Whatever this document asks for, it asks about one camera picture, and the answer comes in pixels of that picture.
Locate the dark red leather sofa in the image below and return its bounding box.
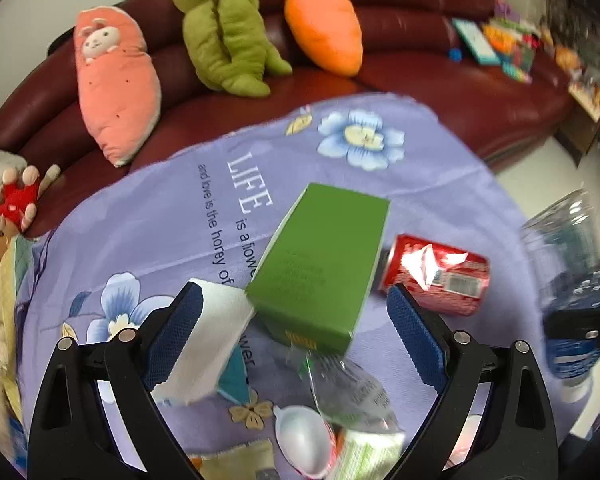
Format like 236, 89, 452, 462
0, 0, 588, 238

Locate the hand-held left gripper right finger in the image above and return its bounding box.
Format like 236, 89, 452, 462
385, 282, 561, 480

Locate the wooden side cabinet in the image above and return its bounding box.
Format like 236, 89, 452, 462
555, 80, 600, 166

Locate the pink sweet potato plush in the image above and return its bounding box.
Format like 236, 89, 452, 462
74, 7, 162, 168

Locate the white tissue pack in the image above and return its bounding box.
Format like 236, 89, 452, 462
152, 277, 257, 406

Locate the green plush toy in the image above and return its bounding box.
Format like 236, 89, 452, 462
171, 0, 293, 98

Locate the purple floral tablecloth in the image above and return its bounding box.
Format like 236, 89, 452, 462
15, 92, 600, 480

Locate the pile of colourful toys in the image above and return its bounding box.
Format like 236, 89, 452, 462
482, 0, 543, 83

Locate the doll in red dress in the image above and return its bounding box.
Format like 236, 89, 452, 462
0, 164, 61, 261

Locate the white red-rimmed plastic cup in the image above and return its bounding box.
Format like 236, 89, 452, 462
274, 405, 337, 479

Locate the green white snack packet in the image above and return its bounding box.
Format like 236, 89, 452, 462
330, 427, 407, 480

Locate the teal picture book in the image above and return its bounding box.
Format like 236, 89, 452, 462
452, 19, 501, 66

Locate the orange carrot plush toy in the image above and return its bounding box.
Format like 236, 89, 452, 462
281, 0, 365, 78

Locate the pastel striped cloth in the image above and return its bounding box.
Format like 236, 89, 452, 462
0, 235, 36, 411

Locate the green cardboard box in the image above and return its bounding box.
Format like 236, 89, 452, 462
245, 183, 392, 355

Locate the red soda can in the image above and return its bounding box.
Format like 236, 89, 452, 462
380, 234, 491, 317

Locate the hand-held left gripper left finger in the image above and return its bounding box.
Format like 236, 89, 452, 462
27, 280, 206, 480

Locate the clear plastic wrapper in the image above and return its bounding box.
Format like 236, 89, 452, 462
287, 350, 401, 433

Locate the clear plastic water bottle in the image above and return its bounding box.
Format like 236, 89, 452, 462
520, 189, 600, 402

